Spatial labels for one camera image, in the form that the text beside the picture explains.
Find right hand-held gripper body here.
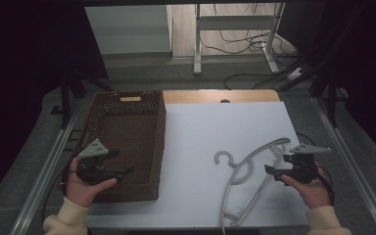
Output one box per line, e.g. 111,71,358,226
281,143,333,185

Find brown wicker basket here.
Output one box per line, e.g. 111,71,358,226
74,90,167,205

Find person's left hand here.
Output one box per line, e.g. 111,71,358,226
65,156,118,209

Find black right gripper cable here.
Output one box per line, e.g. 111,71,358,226
315,164,336,207

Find white cabinet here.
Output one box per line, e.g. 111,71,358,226
84,4,174,56

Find aluminium rail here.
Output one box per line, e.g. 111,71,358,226
9,97,83,235
310,96,376,235

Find grey plastic clothes hanger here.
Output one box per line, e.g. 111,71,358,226
213,137,292,235

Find white board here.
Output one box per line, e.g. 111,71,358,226
85,101,310,229

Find white power strip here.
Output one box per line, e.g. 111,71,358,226
286,67,306,82

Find black floor cables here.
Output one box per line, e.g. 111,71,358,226
198,3,307,91

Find person's right hand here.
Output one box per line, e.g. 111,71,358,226
280,162,333,211

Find white desk frame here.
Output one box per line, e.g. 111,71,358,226
193,2,287,76

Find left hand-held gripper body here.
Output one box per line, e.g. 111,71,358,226
75,138,119,186

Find black metal stand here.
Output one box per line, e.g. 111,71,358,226
49,68,115,129
308,62,351,129

